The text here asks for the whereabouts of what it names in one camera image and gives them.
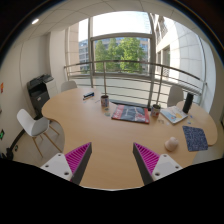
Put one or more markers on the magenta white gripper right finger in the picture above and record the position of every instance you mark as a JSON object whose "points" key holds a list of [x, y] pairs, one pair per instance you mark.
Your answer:
{"points": [[153, 166]]}

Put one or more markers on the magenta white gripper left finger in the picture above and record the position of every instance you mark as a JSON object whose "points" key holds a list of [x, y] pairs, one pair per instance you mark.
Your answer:
{"points": [[70, 166]]}

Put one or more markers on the white computer mouse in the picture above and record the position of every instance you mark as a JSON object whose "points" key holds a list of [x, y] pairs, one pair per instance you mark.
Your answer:
{"points": [[171, 144]]}

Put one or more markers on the blue speckled mouse pad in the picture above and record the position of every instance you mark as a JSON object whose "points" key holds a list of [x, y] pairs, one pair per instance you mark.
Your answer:
{"points": [[195, 139]]}

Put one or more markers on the white chair wooden legs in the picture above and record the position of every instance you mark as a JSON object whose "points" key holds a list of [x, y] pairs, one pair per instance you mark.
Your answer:
{"points": [[35, 128]]}

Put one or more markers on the light blue booklet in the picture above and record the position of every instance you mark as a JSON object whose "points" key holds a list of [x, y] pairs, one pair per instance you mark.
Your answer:
{"points": [[173, 114]]}

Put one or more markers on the red dark magazine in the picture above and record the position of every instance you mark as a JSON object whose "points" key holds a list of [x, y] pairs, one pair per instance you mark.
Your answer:
{"points": [[131, 113]]}

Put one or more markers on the patterned mug left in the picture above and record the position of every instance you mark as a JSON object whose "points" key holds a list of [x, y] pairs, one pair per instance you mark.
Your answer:
{"points": [[104, 100]]}

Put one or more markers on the white chair far right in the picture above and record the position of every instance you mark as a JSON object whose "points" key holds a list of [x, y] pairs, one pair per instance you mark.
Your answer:
{"points": [[175, 95]]}

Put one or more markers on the black cylindrical speaker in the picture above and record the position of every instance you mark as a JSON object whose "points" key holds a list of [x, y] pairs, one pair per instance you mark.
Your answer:
{"points": [[188, 103]]}

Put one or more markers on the white chair far left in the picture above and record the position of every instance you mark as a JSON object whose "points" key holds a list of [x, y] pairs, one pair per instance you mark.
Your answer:
{"points": [[68, 85]]}

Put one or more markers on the black office printer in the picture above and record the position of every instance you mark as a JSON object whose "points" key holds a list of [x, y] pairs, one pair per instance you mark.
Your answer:
{"points": [[40, 90]]}

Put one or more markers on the metal window railing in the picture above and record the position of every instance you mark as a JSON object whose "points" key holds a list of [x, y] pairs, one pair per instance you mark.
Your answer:
{"points": [[135, 82]]}

